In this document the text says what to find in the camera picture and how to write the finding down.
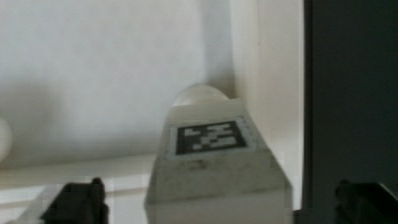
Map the white square tabletop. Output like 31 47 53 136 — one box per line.
0 0 303 224

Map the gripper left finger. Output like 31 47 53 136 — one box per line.
40 178 110 224

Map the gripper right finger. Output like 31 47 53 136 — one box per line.
333 180 398 224

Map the white table leg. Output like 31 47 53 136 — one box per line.
143 85 293 224

